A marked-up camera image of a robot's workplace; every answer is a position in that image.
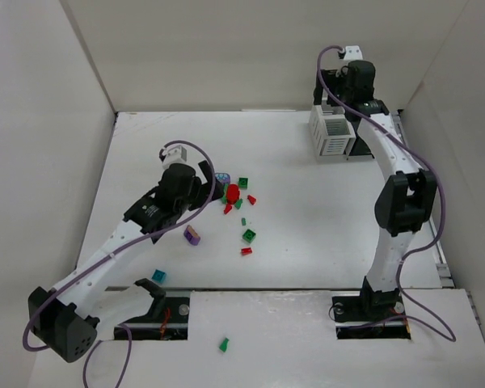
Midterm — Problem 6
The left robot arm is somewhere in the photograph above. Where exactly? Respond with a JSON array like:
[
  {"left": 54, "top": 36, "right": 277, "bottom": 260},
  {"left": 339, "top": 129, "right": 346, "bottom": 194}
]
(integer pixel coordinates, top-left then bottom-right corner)
[{"left": 26, "top": 160, "right": 223, "bottom": 363}]

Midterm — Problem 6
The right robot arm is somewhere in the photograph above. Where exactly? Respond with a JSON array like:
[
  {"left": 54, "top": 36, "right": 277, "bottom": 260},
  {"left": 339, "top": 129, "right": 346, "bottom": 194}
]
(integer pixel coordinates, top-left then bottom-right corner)
[{"left": 313, "top": 60, "right": 441, "bottom": 327}]

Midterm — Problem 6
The green flat plate lego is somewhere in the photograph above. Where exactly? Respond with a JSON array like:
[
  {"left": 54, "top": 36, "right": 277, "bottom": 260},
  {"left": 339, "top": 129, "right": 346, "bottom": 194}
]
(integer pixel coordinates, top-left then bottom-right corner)
[{"left": 221, "top": 186, "right": 228, "bottom": 204}]

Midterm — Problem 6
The large red lego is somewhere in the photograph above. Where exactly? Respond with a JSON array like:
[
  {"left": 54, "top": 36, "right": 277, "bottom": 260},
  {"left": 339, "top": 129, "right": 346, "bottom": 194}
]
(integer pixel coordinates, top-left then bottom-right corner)
[{"left": 225, "top": 184, "right": 240, "bottom": 205}]

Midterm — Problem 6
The purple round flower lego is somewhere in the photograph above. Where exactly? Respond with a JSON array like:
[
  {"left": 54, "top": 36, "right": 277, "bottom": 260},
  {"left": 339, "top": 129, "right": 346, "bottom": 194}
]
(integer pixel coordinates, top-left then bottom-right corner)
[{"left": 215, "top": 172, "right": 231, "bottom": 186}]

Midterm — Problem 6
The green square lego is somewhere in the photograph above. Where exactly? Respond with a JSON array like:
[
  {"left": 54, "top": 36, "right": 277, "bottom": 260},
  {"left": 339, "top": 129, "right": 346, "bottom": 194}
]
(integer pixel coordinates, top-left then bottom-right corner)
[
  {"left": 242, "top": 229, "right": 256, "bottom": 244},
  {"left": 238, "top": 177, "right": 249, "bottom": 189}
]

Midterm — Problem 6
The white slotted container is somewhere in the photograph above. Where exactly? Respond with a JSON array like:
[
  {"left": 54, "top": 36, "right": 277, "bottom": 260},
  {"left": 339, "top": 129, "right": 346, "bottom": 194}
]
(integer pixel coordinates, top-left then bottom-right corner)
[{"left": 308, "top": 103, "right": 356, "bottom": 161}]

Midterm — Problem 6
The purple lego with pink face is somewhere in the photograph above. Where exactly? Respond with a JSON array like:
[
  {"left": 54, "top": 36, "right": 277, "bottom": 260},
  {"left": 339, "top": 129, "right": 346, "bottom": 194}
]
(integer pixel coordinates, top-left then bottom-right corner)
[{"left": 183, "top": 225, "right": 200, "bottom": 246}]

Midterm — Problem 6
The green square lego lower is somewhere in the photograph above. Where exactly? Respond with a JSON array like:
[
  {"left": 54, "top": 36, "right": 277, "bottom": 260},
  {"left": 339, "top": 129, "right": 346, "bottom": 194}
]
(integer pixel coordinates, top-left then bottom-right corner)
[{"left": 242, "top": 229, "right": 256, "bottom": 244}]

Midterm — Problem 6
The black slotted container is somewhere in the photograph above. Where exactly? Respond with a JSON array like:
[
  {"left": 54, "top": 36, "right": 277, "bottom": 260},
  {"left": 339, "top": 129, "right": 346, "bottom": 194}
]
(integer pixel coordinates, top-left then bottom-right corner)
[{"left": 348, "top": 118, "right": 374, "bottom": 158}]

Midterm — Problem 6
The teal square lego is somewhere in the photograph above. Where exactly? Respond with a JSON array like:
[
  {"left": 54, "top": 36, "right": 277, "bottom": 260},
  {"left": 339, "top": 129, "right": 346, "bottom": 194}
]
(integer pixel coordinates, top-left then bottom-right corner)
[{"left": 151, "top": 269, "right": 167, "bottom": 284}]

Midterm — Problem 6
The green thin lego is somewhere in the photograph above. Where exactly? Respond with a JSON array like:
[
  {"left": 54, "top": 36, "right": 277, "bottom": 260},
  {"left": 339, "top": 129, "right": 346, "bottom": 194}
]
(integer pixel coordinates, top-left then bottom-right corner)
[{"left": 218, "top": 337, "right": 230, "bottom": 353}]

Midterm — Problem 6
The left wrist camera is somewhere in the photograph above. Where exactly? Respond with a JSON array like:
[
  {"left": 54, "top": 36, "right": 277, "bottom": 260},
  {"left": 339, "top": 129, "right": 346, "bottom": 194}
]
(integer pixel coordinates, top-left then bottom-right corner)
[{"left": 158, "top": 145, "right": 188, "bottom": 170}]

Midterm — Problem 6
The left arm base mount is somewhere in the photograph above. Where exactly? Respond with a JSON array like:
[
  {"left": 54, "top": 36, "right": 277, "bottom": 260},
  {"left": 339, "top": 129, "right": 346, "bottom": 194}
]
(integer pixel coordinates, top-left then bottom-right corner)
[{"left": 124, "top": 278, "right": 191, "bottom": 341}]

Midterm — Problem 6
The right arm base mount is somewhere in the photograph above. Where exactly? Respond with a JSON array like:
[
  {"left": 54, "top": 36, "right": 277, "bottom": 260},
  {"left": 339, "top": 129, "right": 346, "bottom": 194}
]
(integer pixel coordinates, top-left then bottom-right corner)
[{"left": 329, "top": 295, "right": 411, "bottom": 340}]

